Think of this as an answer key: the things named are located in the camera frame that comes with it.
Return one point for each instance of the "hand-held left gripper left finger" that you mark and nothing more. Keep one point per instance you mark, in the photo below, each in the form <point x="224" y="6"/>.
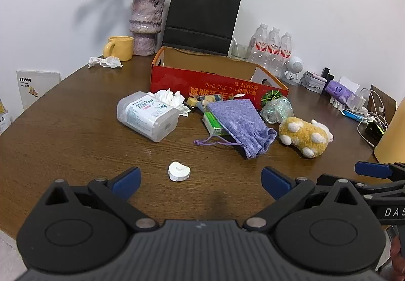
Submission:
<point x="128" y="181"/>

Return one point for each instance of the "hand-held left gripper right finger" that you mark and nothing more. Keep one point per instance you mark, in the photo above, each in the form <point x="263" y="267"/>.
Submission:
<point x="275" y="183"/>

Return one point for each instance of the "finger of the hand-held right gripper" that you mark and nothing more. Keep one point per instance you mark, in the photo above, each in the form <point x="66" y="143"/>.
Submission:
<point x="329" y="180"/>
<point x="370" y="170"/>

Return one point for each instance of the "yellow white plush toy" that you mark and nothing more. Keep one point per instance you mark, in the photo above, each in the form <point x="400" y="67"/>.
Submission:
<point x="303" y="137"/>

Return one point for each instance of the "white round cap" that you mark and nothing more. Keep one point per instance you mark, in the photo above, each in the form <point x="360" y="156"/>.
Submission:
<point x="178" y="171"/>

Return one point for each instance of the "clear plastic wipes box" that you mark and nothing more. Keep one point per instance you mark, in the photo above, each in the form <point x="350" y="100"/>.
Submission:
<point x="142" y="113"/>

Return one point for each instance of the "iridescent plastic bag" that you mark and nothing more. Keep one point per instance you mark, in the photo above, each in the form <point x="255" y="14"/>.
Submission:
<point x="278" y="111"/>

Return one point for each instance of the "green striped ball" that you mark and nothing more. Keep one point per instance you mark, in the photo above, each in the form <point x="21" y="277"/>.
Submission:
<point x="271" y="96"/>

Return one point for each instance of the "green small box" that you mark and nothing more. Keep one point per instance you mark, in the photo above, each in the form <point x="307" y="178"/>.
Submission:
<point x="212" y="122"/>

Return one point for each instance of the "white tissue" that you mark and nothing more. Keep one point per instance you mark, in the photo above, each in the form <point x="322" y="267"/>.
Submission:
<point x="107" y="62"/>
<point x="169" y="96"/>

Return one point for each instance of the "yellow blue patterned packet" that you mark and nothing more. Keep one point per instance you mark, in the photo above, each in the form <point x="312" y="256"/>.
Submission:
<point x="210" y="99"/>

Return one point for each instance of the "red cardboard box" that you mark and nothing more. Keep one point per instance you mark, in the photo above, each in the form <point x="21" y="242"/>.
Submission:
<point x="177" y="81"/>

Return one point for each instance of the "person's right hand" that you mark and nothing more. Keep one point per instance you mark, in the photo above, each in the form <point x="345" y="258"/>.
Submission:
<point x="395" y="251"/>

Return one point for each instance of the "pale yellow board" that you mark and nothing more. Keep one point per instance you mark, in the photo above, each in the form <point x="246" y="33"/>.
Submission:
<point x="394" y="141"/>

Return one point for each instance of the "black device with green trim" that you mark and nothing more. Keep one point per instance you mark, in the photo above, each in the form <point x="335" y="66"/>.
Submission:
<point x="375" y="128"/>

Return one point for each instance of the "blue flat packet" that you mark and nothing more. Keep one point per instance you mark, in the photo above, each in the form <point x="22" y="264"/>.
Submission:
<point x="354" y="115"/>

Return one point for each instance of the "white power strip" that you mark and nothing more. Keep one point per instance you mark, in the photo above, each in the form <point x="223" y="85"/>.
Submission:
<point x="359" y="103"/>

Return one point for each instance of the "wooden chair back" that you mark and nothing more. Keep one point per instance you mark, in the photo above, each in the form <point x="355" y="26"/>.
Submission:
<point x="384" y="102"/>

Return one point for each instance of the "purple tissue pack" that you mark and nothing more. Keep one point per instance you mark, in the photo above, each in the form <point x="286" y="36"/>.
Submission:
<point x="338" y="89"/>

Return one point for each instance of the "grey package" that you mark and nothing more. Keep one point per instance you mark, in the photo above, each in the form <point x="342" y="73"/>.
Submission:
<point x="311" y="81"/>

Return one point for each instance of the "black small block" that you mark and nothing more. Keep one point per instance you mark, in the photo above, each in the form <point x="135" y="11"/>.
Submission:
<point x="325" y="72"/>

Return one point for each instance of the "white robot toy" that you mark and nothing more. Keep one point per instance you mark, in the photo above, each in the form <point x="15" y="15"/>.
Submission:
<point x="294" y="65"/>

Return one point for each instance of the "clear water bottle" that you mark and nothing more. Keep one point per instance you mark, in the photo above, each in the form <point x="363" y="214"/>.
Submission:
<point x="259" y="45"/>
<point x="273" y="48"/>
<point x="285" y="51"/>

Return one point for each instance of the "yellow mug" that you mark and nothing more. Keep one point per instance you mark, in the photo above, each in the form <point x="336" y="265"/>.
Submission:
<point x="121" y="48"/>

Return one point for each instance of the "clear glass cup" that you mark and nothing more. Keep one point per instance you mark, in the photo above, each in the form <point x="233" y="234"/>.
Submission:
<point x="240" y="51"/>

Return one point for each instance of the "white yellow printed box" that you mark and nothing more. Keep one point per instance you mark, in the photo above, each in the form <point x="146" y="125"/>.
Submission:
<point x="3" y="119"/>

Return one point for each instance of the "mottled purple vase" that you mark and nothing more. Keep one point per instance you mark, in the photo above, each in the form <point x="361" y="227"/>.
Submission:
<point x="145" y="21"/>

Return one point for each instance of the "black paper bag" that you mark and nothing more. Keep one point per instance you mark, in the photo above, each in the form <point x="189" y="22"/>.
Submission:
<point x="202" y="12"/>

